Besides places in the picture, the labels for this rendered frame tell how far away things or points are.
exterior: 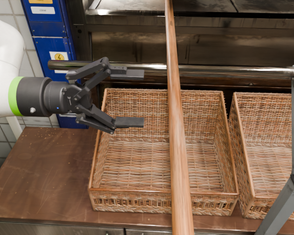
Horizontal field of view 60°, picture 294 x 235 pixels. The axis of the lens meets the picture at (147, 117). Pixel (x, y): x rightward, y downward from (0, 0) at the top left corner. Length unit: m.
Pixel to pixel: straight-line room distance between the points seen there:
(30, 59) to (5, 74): 0.64
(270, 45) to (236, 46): 0.14
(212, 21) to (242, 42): 0.17
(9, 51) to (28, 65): 0.64
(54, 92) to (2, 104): 0.12
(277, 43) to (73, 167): 1.04
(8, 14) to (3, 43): 0.56
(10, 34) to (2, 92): 0.15
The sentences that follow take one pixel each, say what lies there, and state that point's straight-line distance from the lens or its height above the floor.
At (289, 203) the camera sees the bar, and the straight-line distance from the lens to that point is 0.88.
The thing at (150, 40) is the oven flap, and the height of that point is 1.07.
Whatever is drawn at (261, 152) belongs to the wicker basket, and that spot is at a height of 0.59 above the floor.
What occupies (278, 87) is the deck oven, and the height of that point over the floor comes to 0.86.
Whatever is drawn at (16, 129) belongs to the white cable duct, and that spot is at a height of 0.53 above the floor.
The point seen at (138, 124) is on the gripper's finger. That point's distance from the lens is 0.62.
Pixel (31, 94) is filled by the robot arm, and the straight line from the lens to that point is 0.60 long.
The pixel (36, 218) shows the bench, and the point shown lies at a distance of 1.17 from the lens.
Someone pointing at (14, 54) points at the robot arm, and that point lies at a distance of 0.69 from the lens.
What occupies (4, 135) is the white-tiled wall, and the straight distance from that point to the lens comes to 1.74.
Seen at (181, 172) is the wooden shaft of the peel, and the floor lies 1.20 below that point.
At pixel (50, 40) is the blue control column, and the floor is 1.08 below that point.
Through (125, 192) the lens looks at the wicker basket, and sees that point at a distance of 0.98.
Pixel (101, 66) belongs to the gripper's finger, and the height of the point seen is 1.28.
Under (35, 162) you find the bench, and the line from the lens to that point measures 1.34.
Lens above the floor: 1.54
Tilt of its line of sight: 41 degrees down
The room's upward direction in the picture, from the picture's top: straight up
